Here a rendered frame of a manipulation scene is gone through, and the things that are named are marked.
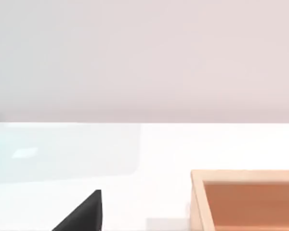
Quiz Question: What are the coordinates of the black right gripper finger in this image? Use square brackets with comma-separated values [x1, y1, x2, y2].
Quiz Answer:
[51, 189, 103, 231]

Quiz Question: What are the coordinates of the shallow salmon-coloured box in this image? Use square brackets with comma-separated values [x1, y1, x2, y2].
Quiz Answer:
[190, 169, 289, 231]

